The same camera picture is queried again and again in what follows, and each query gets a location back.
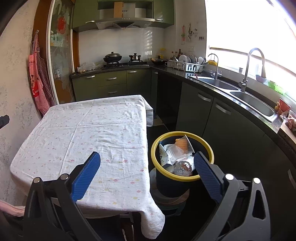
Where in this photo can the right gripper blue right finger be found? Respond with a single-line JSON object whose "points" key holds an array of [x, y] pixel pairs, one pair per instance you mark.
{"points": [[211, 182]]}

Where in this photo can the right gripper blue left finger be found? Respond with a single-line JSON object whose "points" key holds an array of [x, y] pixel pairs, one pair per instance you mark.
{"points": [[85, 176]]}

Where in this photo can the black wok with lid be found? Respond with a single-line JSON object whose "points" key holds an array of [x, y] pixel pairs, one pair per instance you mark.
{"points": [[112, 58]]}

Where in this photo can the pink jacket sleeve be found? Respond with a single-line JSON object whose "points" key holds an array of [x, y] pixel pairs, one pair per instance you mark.
{"points": [[17, 211]]}

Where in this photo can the clear plastic bottle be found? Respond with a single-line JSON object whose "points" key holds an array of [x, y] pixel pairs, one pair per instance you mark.
{"points": [[184, 167]]}

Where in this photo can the white dish rack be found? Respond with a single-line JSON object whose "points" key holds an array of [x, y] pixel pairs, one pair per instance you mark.
{"points": [[185, 64]]}

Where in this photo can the red checked apron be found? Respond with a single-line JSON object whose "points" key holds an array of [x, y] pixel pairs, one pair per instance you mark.
{"points": [[38, 74]]}

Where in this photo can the green lower cabinets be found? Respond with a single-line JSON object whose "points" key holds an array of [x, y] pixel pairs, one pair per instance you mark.
{"points": [[244, 143]]}

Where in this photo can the round stool under bin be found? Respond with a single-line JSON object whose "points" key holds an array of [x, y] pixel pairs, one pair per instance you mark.
{"points": [[161, 200]]}

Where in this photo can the red container on counter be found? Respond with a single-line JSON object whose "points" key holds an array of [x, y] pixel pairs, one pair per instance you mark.
{"points": [[282, 107]]}

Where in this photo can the green upper cabinets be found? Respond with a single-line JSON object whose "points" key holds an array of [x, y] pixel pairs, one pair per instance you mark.
{"points": [[85, 10]]}

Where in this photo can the stainless steel sink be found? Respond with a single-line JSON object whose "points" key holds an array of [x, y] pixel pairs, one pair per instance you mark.
{"points": [[247, 99]]}

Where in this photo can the white floral tablecloth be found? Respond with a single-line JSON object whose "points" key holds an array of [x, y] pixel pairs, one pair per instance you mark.
{"points": [[115, 128]]}

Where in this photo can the green cabinets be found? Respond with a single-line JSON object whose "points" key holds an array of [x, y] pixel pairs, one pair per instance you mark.
{"points": [[85, 10], [244, 143]]}

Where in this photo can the steel range hood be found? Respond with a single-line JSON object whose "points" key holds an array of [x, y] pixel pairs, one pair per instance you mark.
{"points": [[122, 15]]}

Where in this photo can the small chrome faucet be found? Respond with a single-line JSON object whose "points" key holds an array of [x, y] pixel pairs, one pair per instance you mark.
{"points": [[215, 62]]}

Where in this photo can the glass sliding door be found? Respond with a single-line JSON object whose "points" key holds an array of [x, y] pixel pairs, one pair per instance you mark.
{"points": [[59, 50]]}

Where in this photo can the white paper towel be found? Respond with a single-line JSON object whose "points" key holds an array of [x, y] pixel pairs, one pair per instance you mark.
{"points": [[176, 152]]}

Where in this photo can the small steel pot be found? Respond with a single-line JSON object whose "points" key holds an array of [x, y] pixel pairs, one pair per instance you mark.
{"points": [[135, 58]]}

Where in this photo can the orange waffle snack wrapper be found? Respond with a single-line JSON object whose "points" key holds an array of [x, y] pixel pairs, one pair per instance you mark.
{"points": [[184, 144]]}

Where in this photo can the black frying pan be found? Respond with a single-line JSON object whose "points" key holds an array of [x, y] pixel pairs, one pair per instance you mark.
{"points": [[158, 62]]}

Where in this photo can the blue trash bin yellow rim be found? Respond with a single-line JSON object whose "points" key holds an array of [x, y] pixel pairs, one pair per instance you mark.
{"points": [[168, 183]]}

